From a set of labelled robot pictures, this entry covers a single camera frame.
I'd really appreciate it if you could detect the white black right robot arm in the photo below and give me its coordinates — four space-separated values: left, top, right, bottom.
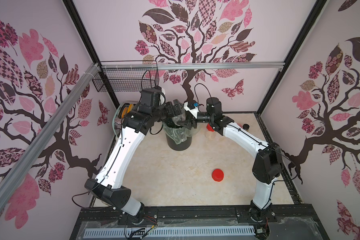
184 97 283 222

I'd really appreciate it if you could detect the left aluminium rail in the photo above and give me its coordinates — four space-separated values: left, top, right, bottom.
0 63 101 212

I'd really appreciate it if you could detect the brown spice jar black lid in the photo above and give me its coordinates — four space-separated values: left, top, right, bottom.
242 124 250 131

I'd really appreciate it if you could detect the red jar lid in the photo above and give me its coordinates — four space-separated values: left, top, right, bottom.
212 169 224 182
207 124 215 132

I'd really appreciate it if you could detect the aluminium rail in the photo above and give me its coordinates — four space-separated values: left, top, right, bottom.
102 62 285 71
0 63 101 212

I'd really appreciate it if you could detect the yellow toast slice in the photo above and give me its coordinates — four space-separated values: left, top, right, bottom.
120 103 134 119

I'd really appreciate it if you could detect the black trash bin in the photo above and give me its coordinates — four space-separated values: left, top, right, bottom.
163 119 196 151

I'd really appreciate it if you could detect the mint green toaster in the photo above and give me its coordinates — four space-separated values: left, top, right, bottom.
112 102 140 142

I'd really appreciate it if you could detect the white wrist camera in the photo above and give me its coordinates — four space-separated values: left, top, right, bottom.
184 102 200 119
156 86 166 106

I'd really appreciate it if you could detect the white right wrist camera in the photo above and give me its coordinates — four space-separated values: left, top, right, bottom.
184 102 200 119

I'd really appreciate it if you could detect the back aluminium rail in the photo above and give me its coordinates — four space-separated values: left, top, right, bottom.
102 62 285 71

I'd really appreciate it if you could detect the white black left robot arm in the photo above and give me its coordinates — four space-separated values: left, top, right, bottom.
85 87 184 223

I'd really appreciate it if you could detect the clear plastic bin liner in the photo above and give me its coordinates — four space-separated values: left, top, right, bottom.
163 119 200 145

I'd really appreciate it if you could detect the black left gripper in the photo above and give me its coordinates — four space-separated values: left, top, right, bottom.
150 99 183 122

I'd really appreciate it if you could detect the oatmeal jar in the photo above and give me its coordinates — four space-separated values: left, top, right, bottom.
205 131 218 140
172 113 187 127

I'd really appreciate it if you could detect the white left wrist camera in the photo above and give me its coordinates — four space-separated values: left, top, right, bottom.
156 86 166 106

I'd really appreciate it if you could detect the white slotted cable duct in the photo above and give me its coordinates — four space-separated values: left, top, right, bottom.
82 226 256 240

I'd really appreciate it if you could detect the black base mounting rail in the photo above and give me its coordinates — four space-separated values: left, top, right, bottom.
70 204 329 240

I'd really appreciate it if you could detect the black wire basket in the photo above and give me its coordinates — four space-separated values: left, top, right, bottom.
92 60 160 93

